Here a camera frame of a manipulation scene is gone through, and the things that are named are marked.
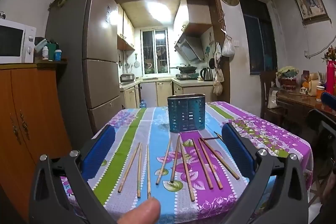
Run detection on orange cup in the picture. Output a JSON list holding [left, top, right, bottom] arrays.
[[316, 85, 326, 102]]

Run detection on dark wooden chair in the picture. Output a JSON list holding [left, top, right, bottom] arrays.
[[260, 71, 285, 125]]

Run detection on beige cabinet above hood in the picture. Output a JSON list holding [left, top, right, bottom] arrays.
[[173, 0, 213, 35]]

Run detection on perforated metal utensil holder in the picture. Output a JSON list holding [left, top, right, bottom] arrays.
[[167, 93, 206, 133]]

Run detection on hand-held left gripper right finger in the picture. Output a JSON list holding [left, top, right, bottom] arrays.
[[223, 123, 309, 224]]

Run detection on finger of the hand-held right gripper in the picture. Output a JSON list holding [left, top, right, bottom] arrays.
[[306, 92, 336, 140]]

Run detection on pot of yellow flowers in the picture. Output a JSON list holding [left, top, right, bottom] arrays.
[[277, 66, 300, 90]]

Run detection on beige kitchen base cabinets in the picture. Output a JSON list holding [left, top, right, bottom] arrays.
[[121, 80, 214, 109]]

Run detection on gas stove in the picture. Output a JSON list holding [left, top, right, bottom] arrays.
[[175, 72, 198, 80]]

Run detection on floral striped tablecloth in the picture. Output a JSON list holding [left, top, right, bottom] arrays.
[[60, 101, 314, 224]]

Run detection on hanging cloth bags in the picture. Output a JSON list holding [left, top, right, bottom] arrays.
[[213, 42, 225, 96]]

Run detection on person's left hand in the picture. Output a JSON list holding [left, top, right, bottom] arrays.
[[117, 198, 161, 224]]

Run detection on orange wooden cabinet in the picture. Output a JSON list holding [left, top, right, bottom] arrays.
[[0, 60, 72, 222]]

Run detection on steel electric kettle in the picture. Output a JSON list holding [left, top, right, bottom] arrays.
[[200, 67, 214, 82]]

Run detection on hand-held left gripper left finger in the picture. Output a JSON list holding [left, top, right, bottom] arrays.
[[29, 124, 116, 224]]

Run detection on hanging white plastic bag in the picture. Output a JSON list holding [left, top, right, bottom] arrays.
[[222, 35, 235, 58]]

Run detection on dark room window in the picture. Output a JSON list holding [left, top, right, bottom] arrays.
[[238, 0, 278, 75]]

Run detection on tall brown refrigerator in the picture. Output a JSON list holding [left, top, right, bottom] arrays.
[[45, 0, 124, 143]]

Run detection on barred kitchen window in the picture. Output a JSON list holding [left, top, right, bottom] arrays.
[[141, 28, 168, 75]]

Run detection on white microwave oven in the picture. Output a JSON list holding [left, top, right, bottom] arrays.
[[0, 19, 37, 64]]

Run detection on framed elephant picture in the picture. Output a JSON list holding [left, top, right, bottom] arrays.
[[293, 0, 329, 24]]

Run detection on set of wooden chopsticks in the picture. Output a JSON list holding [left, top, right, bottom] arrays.
[[117, 132, 240, 202]]

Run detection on beige wall cabinets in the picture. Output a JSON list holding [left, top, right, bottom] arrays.
[[117, 4, 135, 51]]

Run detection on red thermos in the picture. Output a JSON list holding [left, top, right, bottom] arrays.
[[325, 60, 336, 95]]

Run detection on dark wooden side table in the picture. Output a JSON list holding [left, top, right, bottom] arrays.
[[276, 89, 336, 135]]

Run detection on black wok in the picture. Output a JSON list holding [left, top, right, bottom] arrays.
[[169, 64, 196, 73]]

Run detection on steel range hood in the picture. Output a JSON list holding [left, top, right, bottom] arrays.
[[174, 32, 205, 62]]

